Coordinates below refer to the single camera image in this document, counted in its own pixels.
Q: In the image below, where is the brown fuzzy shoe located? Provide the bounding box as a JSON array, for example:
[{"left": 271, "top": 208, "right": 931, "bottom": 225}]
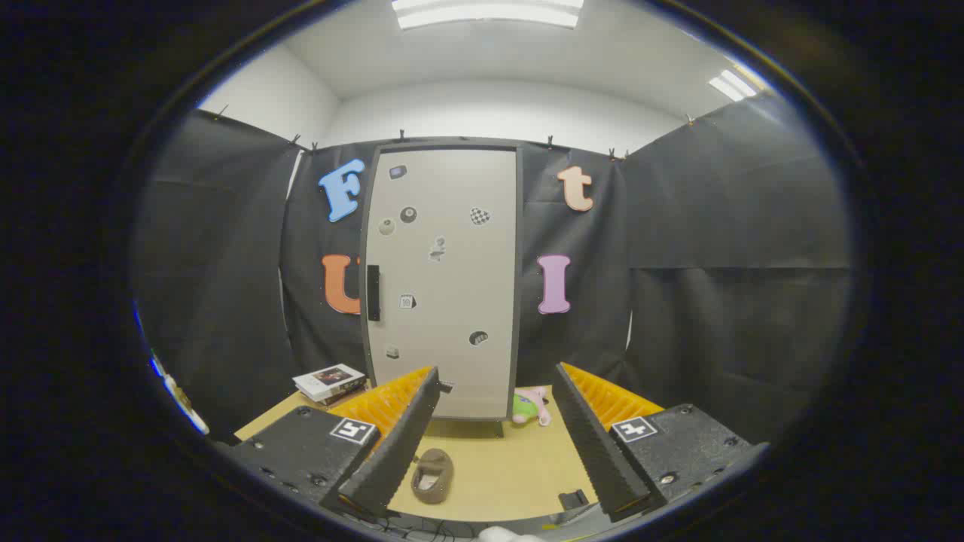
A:
[{"left": 410, "top": 448, "right": 455, "bottom": 504}]

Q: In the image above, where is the grey shoe cabinet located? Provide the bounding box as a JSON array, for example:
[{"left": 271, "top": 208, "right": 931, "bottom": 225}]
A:
[{"left": 359, "top": 138, "right": 525, "bottom": 439}]

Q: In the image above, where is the white rounded object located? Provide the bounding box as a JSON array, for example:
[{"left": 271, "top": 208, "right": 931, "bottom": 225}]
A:
[{"left": 478, "top": 526, "right": 545, "bottom": 542}]

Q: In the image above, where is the pink and green plush toy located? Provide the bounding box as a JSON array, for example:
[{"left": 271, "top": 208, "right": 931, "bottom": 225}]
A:
[{"left": 512, "top": 386, "right": 552, "bottom": 427}]

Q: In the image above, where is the white and blue object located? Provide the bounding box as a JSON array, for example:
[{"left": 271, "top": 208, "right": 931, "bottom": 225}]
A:
[{"left": 134, "top": 301, "right": 210, "bottom": 436}]

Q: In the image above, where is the black backdrop cloth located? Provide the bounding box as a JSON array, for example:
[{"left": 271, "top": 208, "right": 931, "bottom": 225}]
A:
[{"left": 136, "top": 94, "right": 853, "bottom": 445}]

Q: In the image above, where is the long ceiling light panel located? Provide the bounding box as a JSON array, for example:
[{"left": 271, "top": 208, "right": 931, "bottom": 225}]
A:
[{"left": 392, "top": 0, "right": 585, "bottom": 30}]

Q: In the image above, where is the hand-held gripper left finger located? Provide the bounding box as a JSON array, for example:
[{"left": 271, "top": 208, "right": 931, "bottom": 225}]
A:
[{"left": 226, "top": 367, "right": 441, "bottom": 519}]

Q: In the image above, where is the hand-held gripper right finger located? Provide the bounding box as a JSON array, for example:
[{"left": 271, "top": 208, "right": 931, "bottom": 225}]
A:
[{"left": 552, "top": 362, "right": 770, "bottom": 523}]

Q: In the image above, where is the stack of books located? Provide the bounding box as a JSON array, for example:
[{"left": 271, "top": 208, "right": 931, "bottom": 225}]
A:
[{"left": 292, "top": 364, "right": 368, "bottom": 407}]

